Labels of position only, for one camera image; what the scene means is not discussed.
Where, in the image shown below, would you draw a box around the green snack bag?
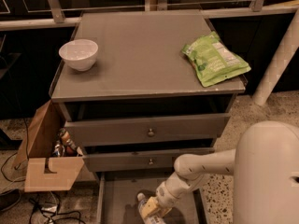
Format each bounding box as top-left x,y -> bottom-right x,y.
182,32 -> 251,88

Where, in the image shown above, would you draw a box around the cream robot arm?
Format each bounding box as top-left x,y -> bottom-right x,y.
139,121 -> 299,224

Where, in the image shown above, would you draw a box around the middle grey drawer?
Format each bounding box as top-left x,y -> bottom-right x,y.
83,147 -> 214,172

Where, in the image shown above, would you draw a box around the black floor cables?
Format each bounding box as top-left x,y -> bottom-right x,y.
0,119 -> 87,224

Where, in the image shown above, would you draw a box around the bottom grey drawer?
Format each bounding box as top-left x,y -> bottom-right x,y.
97,169 -> 210,224

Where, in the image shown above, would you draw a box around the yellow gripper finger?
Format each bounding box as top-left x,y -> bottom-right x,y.
141,197 -> 161,218
158,208 -> 172,217

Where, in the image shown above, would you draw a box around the clear plastic water bottle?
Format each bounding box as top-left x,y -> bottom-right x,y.
137,193 -> 166,224

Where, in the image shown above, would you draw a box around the top grey drawer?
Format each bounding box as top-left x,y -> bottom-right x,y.
65,113 -> 230,147

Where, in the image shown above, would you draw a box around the metal railing frame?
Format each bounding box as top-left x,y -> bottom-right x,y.
0,0 -> 299,31

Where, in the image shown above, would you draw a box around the wooden side box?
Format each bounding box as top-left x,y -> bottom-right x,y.
12,101 -> 83,192

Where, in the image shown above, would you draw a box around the grey drawer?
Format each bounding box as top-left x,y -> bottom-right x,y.
65,113 -> 230,147
97,169 -> 210,224
83,147 -> 214,172

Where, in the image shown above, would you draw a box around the white ceramic bowl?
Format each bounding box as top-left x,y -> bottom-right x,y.
59,39 -> 98,71

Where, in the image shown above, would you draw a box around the grey drawer cabinet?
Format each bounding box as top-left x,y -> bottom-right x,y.
49,10 -> 249,224

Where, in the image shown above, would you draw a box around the items inside wooden box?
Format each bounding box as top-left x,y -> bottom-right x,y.
52,128 -> 82,157

